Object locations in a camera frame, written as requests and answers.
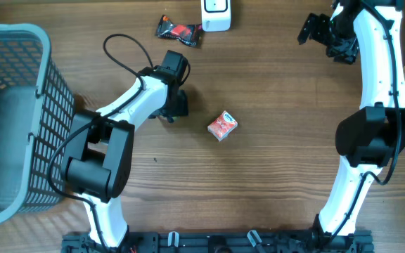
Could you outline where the red snack packet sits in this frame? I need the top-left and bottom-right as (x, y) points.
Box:
(207, 111), (238, 141)

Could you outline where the black hex wrench packet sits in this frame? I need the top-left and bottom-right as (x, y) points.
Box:
(155, 15), (203, 47)

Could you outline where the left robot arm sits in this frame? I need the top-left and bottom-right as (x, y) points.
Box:
(60, 51), (191, 252)

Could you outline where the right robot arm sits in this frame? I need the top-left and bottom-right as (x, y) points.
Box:
(297, 0), (405, 249)

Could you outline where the white barcode scanner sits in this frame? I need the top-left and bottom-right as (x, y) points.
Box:
(201, 0), (231, 32)

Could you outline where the grey plastic basket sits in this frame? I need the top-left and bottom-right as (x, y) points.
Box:
(0, 23), (75, 223)

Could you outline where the black left camera cable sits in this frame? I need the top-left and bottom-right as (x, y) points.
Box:
(46, 33), (154, 253)

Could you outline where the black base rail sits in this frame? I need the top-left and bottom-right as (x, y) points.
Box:
(60, 230), (375, 253)

